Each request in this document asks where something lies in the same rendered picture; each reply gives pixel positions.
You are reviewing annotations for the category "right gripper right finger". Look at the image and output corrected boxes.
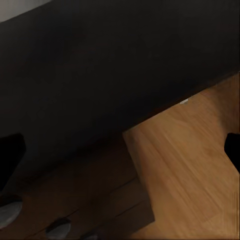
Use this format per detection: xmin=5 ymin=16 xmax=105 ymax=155
xmin=224 ymin=133 xmax=240 ymax=173

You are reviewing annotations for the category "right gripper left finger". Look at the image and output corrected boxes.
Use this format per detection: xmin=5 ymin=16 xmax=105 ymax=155
xmin=0 ymin=133 xmax=26 ymax=191

